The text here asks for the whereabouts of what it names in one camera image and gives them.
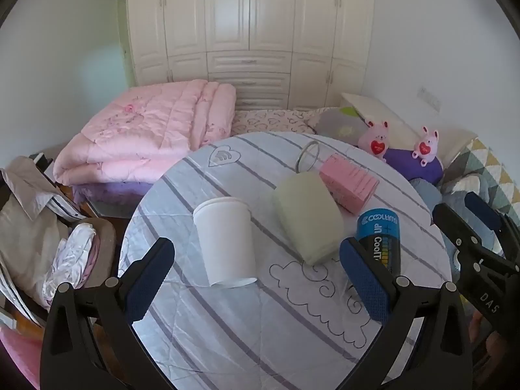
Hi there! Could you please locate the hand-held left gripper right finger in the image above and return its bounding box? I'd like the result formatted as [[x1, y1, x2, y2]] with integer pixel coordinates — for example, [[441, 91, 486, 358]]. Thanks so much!
[[339, 236, 474, 390]]

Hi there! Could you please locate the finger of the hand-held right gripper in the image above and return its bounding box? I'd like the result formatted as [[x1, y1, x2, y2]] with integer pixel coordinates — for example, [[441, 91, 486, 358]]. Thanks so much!
[[464, 192, 520, 250], [432, 202, 508, 275]]

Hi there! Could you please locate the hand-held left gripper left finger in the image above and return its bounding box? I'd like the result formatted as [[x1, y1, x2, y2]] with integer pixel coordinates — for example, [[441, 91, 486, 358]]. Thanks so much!
[[40, 237, 176, 390]]

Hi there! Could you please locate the white paper cup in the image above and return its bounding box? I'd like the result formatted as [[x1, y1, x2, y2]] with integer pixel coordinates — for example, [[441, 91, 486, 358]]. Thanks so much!
[[192, 196, 258, 289]]

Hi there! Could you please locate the clear glass cup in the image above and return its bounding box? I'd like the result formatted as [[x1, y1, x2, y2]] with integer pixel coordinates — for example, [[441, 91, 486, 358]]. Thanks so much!
[[296, 141, 322, 175]]

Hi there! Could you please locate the person's right hand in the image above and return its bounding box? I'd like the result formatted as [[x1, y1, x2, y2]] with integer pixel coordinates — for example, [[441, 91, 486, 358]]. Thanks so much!
[[468, 311, 520, 360]]

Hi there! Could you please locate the blue cushion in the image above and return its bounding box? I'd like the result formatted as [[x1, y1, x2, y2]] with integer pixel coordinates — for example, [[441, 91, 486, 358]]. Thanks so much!
[[410, 178, 444, 220]]

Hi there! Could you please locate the blue and black can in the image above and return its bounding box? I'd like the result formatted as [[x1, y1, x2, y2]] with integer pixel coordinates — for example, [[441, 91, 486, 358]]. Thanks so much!
[[356, 207, 403, 275]]

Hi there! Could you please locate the triangle pattern blanket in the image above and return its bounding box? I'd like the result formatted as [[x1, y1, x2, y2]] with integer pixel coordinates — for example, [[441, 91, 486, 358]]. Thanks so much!
[[441, 138, 520, 212]]

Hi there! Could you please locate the purple pillow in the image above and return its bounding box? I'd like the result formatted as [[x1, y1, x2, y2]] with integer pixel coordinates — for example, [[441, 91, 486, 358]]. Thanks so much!
[[382, 146, 444, 185]]

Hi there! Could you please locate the pink plush toy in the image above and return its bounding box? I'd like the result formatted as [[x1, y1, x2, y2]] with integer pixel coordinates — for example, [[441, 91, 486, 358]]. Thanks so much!
[[357, 118, 391, 158], [411, 126, 441, 167]]

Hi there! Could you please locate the white satin cloth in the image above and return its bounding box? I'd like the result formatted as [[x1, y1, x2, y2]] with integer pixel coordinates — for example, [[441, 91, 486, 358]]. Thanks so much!
[[43, 223, 98, 305]]

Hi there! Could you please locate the purple bed skirt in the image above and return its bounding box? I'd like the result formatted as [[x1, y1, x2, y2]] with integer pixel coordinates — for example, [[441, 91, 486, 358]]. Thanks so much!
[[71, 179, 157, 204]]

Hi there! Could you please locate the pink ribbed box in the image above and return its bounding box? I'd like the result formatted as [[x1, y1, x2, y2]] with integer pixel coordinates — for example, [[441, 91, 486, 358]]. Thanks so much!
[[319, 153, 380, 215]]

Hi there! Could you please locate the striped white tablecloth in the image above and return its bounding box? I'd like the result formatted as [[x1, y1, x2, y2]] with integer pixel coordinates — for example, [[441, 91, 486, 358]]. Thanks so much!
[[118, 132, 453, 390]]

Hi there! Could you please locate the beige jacket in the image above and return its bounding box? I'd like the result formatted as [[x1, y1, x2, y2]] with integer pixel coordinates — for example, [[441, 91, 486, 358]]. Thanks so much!
[[0, 156, 88, 305]]

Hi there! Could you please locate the pink cloth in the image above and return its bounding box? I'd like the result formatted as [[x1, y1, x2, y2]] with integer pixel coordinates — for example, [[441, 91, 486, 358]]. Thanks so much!
[[0, 327, 45, 390]]

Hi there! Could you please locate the grey pillow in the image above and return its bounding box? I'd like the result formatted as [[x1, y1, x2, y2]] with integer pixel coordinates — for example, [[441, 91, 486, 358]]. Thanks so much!
[[315, 107, 368, 144]]

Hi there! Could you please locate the folded pink quilt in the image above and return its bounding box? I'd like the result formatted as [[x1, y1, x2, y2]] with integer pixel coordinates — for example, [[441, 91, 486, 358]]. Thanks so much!
[[54, 79, 237, 183]]

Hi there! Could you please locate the heart print bed sheet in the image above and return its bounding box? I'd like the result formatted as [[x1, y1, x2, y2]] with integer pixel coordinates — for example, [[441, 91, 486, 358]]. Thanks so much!
[[231, 108, 326, 137]]

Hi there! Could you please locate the cream white wardrobe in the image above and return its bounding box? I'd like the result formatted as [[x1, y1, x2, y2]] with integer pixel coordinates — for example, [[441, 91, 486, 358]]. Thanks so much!
[[124, 0, 376, 111]]

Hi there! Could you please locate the white wall socket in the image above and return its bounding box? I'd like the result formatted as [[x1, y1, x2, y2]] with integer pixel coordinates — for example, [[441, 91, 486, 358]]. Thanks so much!
[[418, 86, 441, 110]]

